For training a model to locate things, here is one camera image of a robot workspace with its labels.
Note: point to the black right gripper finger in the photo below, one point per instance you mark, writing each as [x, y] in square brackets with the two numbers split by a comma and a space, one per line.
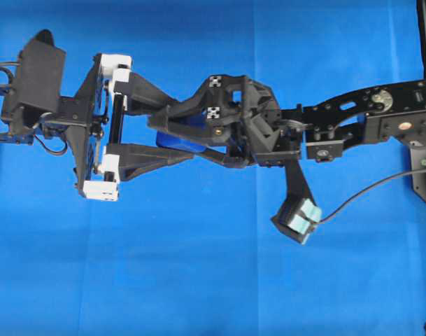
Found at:
[233, 157]
[205, 118]

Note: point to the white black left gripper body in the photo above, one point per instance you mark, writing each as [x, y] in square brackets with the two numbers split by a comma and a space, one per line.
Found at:
[79, 122]

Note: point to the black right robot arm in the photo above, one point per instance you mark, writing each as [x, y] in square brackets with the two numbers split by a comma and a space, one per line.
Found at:
[368, 116]

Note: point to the blue block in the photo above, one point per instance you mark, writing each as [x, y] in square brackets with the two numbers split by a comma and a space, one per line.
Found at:
[169, 141]

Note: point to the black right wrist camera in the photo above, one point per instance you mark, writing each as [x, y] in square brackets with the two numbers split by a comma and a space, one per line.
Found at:
[298, 215]

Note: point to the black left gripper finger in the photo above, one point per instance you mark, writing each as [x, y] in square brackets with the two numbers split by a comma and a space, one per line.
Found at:
[135, 160]
[136, 95]

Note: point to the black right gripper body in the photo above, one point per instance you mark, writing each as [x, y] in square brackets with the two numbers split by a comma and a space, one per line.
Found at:
[269, 134]

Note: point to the blue table mat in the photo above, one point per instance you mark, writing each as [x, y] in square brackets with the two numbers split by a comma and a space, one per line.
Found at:
[191, 249]

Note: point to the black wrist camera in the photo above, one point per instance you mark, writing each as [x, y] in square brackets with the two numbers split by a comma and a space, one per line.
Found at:
[298, 215]
[37, 80]

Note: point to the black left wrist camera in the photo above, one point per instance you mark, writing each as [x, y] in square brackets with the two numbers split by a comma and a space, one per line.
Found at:
[37, 80]

